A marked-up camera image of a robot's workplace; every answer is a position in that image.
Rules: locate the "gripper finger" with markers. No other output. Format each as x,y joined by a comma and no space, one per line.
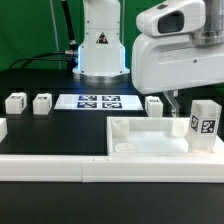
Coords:
171,98

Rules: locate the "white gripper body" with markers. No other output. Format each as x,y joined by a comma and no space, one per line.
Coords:
181,45

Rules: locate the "white square table top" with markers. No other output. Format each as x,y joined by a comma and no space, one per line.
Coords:
151,136

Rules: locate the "white sheet with AprilTags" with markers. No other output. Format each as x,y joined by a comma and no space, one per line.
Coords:
98,102

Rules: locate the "white thin pole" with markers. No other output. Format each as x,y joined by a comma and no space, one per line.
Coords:
54,24

